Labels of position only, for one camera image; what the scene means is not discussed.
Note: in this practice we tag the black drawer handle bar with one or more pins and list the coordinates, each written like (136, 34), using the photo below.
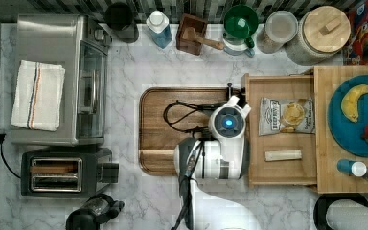
(229, 91)

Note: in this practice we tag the light wooden drawer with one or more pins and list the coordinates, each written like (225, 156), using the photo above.
(284, 158)

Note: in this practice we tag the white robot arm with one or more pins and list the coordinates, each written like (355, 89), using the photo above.
(224, 155)

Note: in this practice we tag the dark wooden cutting board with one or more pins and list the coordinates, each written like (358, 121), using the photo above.
(157, 140)

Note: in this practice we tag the wooden box with scoop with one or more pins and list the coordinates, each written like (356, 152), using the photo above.
(190, 37)

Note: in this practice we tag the blue liquid bottle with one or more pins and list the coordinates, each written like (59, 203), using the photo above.
(159, 28)

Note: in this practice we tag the green lidded pitcher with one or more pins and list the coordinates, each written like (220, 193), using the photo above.
(240, 23)

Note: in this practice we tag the Deep River chips bag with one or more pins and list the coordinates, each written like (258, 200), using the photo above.
(286, 116)

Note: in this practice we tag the black cup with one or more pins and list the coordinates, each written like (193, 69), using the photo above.
(119, 17)

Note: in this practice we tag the black two-slot toaster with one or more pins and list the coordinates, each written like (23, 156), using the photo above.
(67, 172)

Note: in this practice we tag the stainless steel toaster oven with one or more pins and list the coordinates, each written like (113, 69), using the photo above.
(79, 44)

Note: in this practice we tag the black coffee grinder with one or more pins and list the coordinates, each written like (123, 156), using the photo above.
(97, 210)

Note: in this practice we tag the striped white dish towel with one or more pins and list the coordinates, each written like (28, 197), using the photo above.
(38, 96)

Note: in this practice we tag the jar with wooden lid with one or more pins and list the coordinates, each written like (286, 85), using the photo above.
(321, 33)

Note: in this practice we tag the black paper towel holder base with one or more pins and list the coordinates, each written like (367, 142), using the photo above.
(326, 200)

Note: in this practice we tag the yellow banana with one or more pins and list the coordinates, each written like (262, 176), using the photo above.
(349, 103)

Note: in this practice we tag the teal white-capped bottle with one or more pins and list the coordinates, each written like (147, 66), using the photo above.
(350, 167)

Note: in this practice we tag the paper towel roll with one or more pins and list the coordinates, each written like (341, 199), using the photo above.
(345, 214)

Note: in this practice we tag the Froot Loops cereal box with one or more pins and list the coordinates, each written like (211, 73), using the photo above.
(355, 51)

